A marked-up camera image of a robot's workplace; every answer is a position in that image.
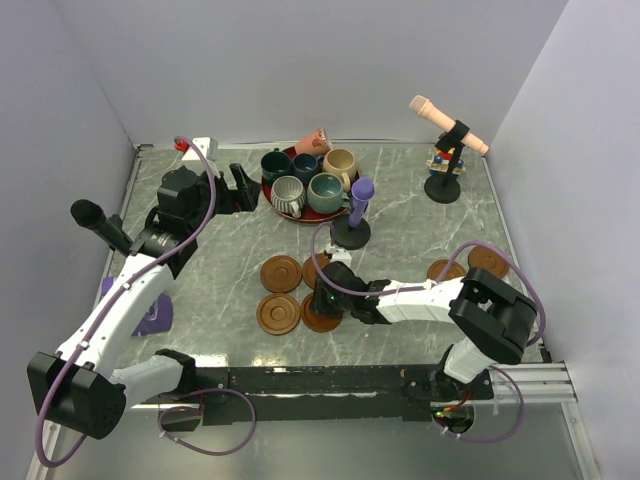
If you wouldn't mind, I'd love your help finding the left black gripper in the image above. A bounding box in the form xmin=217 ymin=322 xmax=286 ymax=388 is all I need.
xmin=188 ymin=163 xmax=262 ymax=233

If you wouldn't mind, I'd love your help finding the wooden coaster six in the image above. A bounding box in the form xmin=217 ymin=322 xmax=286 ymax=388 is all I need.
xmin=301 ymin=293 xmax=342 ymax=333

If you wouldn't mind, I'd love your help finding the wooden coaster three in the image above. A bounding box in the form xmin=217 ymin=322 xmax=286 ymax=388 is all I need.
xmin=302 ymin=253 xmax=330 ymax=289

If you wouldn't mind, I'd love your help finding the wooden coaster two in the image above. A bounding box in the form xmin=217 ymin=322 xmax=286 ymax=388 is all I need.
xmin=256 ymin=293 xmax=301 ymax=336

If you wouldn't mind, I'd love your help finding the wooden coaster one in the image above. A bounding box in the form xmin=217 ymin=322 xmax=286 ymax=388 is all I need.
xmin=260 ymin=255 xmax=302 ymax=293

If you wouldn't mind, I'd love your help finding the wooden coaster four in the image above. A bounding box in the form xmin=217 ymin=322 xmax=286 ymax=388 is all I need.
xmin=427 ymin=259 xmax=467 ymax=281

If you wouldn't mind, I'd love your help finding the wooden coaster five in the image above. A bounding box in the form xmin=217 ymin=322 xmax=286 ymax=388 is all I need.
xmin=467 ymin=246 xmax=510 ymax=278

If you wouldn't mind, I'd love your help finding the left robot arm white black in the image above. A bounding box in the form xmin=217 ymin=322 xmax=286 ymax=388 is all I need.
xmin=27 ymin=163 xmax=262 ymax=439

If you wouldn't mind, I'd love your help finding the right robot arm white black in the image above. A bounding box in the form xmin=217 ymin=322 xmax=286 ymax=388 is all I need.
xmin=311 ymin=262 xmax=538 ymax=399

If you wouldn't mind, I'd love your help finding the dark blue small cup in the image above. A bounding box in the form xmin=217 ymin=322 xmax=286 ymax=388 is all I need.
xmin=292 ymin=153 xmax=322 ymax=184

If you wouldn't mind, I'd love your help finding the pink floral cup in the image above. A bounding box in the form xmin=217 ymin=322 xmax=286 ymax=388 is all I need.
xmin=294 ymin=128 xmax=332 ymax=156

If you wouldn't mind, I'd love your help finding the dark green mug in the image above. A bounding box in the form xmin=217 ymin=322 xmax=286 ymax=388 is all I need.
xmin=260 ymin=149 xmax=292 ymax=185

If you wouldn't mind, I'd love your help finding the grey striped mug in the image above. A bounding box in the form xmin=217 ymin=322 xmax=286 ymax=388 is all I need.
xmin=270 ymin=176 xmax=306 ymax=218

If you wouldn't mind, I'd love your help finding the black stand of purple microphone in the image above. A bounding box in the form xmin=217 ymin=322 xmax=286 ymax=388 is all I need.
xmin=331 ymin=211 xmax=371 ymax=250

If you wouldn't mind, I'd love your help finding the red round tray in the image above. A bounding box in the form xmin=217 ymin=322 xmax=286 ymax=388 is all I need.
xmin=260 ymin=148 xmax=359 ymax=223

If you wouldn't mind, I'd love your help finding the teal glazed mug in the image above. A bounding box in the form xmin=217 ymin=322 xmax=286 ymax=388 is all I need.
xmin=307 ymin=173 xmax=350 ymax=214

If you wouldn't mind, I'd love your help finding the beige ceramic mug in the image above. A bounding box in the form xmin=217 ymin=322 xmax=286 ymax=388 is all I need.
xmin=322 ymin=148 xmax=357 ymax=192

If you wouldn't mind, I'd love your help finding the purple toy microphone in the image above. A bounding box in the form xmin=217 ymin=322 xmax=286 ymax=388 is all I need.
xmin=348 ymin=177 xmax=375 ymax=228

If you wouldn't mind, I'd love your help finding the purple box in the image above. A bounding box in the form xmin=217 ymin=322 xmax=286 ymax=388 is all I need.
xmin=100 ymin=290 xmax=174 ymax=337

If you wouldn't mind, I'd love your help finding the black microphone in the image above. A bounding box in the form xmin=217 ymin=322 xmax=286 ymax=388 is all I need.
xmin=70 ymin=199 xmax=133 ymax=256

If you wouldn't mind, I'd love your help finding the black stand of pink microphone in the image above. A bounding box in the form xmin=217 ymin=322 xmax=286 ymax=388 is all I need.
xmin=424 ymin=120 xmax=469 ymax=204

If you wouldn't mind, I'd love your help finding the colourful toy car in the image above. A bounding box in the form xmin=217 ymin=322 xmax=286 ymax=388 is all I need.
xmin=426 ymin=148 xmax=465 ymax=178

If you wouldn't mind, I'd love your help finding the pink toy microphone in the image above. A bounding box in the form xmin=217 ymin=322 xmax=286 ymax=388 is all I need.
xmin=409 ymin=95 xmax=489 ymax=155

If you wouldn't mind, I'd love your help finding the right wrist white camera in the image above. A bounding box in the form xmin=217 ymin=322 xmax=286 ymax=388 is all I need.
xmin=324 ymin=243 xmax=352 ymax=267

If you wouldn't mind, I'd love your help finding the wrist white camera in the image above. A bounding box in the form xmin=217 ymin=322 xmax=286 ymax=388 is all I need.
xmin=324 ymin=243 xmax=352 ymax=267
xmin=174 ymin=137 xmax=218 ymax=162

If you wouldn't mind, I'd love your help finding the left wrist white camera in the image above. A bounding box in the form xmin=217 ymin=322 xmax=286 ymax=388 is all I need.
xmin=174 ymin=137 xmax=218 ymax=162

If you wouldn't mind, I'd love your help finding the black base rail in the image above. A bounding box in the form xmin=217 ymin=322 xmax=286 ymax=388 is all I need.
xmin=137 ymin=363 xmax=494 ymax=428

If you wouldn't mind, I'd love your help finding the aluminium rail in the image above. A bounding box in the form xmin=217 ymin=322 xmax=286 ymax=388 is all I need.
xmin=490 ymin=363 xmax=578 ymax=404

